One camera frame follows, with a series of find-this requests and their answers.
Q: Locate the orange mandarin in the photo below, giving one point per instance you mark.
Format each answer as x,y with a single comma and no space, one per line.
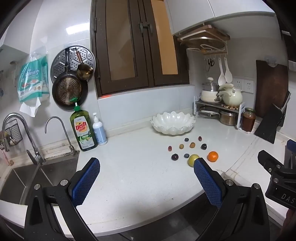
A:
212,156

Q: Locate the white spoon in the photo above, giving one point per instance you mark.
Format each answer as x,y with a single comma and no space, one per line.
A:
221,80
228,75

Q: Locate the cream teapot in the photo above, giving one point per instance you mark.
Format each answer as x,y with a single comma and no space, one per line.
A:
232,97

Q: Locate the scissors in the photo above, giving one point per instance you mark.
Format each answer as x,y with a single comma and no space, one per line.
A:
211,62

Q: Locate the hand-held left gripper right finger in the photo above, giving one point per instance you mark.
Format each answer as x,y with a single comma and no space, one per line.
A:
208,183

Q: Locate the cream pot with glass lid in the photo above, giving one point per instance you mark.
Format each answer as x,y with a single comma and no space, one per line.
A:
208,96

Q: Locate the brown wooden window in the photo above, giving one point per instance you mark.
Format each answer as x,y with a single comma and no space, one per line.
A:
148,46

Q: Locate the small brass saucepan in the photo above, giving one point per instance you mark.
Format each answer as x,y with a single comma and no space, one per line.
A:
84,71

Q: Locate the black knife block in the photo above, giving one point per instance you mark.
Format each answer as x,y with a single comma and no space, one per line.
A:
268,125

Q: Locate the green dish soap bottle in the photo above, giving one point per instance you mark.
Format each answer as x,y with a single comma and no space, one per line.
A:
84,132

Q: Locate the tall steel faucet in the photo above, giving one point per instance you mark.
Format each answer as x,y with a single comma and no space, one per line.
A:
37,157

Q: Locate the yellow-green plum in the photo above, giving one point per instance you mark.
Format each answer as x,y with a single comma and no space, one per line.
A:
191,160

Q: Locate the steel sink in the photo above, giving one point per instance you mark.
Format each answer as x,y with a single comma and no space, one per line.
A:
18,185

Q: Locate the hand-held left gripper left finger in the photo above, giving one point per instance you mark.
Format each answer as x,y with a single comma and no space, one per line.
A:
85,183

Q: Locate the steel pan lid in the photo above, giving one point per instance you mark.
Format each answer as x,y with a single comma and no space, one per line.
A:
208,113

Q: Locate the white pump bottle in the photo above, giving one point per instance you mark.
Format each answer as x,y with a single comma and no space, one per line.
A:
99,133

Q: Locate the hanging plastic packet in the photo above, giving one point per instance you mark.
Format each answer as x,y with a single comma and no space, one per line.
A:
32,78

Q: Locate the small steel faucet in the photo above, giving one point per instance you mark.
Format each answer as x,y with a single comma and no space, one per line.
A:
73,151

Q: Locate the black perforated pan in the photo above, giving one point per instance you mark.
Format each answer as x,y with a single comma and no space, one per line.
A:
67,90

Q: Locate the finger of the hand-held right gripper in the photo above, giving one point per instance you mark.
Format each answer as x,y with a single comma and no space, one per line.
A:
266,158
291,146

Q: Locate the dark wooden cutting board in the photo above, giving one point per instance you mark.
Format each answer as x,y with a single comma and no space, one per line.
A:
270,88

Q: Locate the glass jar brown sauce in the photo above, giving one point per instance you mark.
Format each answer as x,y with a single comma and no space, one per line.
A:
248,121

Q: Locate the white shelf rack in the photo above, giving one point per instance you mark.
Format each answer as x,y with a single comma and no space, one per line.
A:
196,104

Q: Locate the black knife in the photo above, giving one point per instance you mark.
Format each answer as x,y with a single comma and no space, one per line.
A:
286,102

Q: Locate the white hanging rack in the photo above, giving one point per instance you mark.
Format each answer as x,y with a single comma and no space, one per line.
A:
208,49

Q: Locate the round metal steamer plate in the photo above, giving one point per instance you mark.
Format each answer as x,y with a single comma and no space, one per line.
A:
89,55

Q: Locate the white scalloped bowl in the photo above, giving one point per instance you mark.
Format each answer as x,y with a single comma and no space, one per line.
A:
172,129

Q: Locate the white upper cabinet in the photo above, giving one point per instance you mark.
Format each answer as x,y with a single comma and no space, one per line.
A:
192,14

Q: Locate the white wall socket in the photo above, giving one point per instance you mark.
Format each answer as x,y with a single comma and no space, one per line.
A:
237,84
248,86

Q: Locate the steel pot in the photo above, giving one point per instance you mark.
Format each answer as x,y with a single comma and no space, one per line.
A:
227,119

